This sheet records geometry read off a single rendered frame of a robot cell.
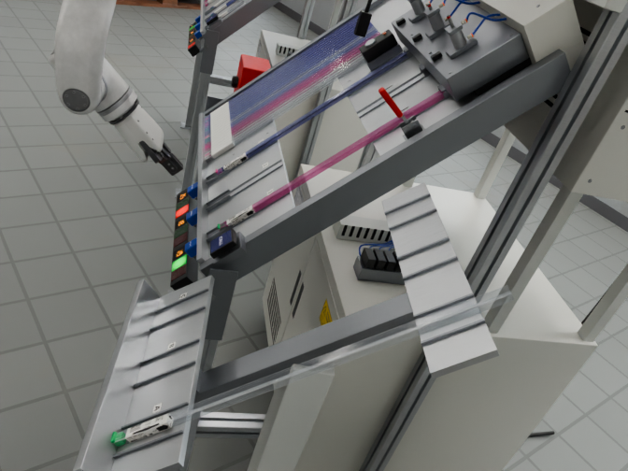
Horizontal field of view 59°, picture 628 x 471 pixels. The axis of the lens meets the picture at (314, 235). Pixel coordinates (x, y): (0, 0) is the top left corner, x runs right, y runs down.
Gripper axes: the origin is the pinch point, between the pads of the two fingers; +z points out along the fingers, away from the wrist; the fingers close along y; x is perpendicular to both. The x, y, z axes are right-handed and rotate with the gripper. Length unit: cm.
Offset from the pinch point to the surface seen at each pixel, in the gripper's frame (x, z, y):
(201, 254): 3.4, 6.1, 29.2
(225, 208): 7.8, 8.3, 15.1
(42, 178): -89, 16, -108
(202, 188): 3.4, 6.2, 5.2
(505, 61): 66, 5, 28
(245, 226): 12.0, 8.3, 25.1
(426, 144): 48, 9, 32
